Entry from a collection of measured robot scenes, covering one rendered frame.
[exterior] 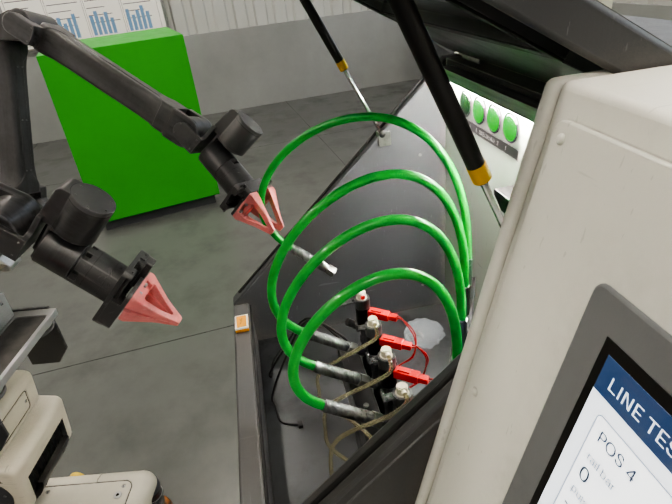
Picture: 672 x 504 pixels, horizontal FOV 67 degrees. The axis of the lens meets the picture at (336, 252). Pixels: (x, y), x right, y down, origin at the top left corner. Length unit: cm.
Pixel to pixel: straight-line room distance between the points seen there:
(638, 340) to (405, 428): 34
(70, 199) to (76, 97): 336
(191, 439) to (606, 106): 211
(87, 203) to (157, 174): 350
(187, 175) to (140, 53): 93
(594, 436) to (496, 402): 13
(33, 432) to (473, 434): 106
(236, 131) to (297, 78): 649
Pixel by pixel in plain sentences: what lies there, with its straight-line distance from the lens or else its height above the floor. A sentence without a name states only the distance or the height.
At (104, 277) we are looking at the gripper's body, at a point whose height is 132.
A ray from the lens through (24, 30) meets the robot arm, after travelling 118.
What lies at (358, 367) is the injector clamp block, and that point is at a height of 98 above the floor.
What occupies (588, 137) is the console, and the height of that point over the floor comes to 152.
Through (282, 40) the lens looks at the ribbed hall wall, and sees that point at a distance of 735.
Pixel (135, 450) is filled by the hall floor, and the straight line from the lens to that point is 238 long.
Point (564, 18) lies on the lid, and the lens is 45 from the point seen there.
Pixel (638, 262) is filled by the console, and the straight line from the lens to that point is 37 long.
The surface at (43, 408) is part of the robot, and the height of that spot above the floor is 80.
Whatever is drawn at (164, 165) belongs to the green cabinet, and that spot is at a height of 41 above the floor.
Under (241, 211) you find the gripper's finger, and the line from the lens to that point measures 96.
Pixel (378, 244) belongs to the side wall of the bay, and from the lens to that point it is 124.
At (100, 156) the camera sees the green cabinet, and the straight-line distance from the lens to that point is 414.
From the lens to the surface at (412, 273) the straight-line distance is 62.
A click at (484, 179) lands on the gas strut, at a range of 50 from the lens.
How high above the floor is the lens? 165
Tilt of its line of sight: 30 degrees down
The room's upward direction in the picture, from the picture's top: 7 degrees counter-clockwise
